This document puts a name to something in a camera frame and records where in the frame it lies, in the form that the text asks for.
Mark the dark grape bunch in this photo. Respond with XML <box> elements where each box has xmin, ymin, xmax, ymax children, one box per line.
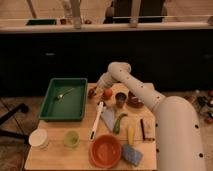
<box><xmin>87</xmin><ymin>88</ymin><xmax>96</xmax><ymax>99</ymax></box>

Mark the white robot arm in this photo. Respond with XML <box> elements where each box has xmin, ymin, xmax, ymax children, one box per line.
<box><xmin>97</xmin><ymin>62</ymin><xmax>207</xmax><ymax>171</ymax></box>

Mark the small green metal cup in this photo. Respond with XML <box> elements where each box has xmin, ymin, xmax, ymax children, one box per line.
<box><xmin>115</xmin><ymin>92</ymin><xmax>127</xmax><ymax>108</ymax></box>

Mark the green plastic cup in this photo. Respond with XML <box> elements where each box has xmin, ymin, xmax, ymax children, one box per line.
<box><xmin>63</xmin><ymin>130</ymin><xmax>79</xmax><ymax>148</ymax></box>

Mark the white plastic cup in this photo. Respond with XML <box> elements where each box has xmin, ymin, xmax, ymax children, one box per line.
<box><xmin>29</xmin><ymin>129</ymin><xmax>49</xmax><ymax>149</ymax></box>

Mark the orange fruit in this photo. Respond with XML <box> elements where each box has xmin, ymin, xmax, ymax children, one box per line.
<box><xmin>102</xmin><ymin>88</ymin><xmax>113</xmax><ymax>100</ymax></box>

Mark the grey blue cloth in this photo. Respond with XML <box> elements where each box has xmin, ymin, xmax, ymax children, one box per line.
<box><xmin>101</xmin><ymin>107</ymin><xmax>115</xmax><ymax>132</ymax></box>

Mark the dark red bowl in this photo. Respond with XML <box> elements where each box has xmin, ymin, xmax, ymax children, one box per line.
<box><xmin>127</xmin><ymin>91</ymin><xmax>144</xmax><ymax>108</ymax></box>

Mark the green plastic tray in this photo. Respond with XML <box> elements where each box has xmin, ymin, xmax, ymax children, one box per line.
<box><xmin>39</xmin><ymin>78</ymin><xmax>87</xmax><ymax>122</ymax></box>

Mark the metal spoon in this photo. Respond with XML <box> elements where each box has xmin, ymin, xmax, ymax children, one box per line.
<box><xmin>56</xmin><ymin>88</ymin><xmax>74</xmax><ymax>100</ymax></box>

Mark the yellow corn cob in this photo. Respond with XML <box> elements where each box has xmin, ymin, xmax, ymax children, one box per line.
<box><xmin>127</xmin><ymin>125</ymin><xmax>135</xmax><ymax>146</ymax></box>

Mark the orange plastic bowl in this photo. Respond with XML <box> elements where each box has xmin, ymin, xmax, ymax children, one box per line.
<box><xmin>89</xmin><ymin>134</ymin><xmax>121</xmax><ymax>169</ymax></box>

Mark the blue sponge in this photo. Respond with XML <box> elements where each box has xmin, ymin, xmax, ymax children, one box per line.
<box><xmin>122</xmin><ymin>144</ymin><xmax>143</xmax><ymax>166</ymax></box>

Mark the black chair base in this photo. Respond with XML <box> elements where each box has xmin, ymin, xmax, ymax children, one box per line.
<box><xmin>0</xmin><ymin>96</ymin><xmax>31</xmax><ymax>146</ymax></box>

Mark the green tray on shelf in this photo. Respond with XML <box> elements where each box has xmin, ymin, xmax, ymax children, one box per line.
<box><xmin>26</xmin><ymin>19</ymin><xmax>57</xmax><ymax>26</ymax></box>

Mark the white handled brush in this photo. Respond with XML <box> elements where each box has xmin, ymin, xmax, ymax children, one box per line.
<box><xmin>90</xmin><ymin>101</ymin><xmax>104</xmax><ymax>141</ymax></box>

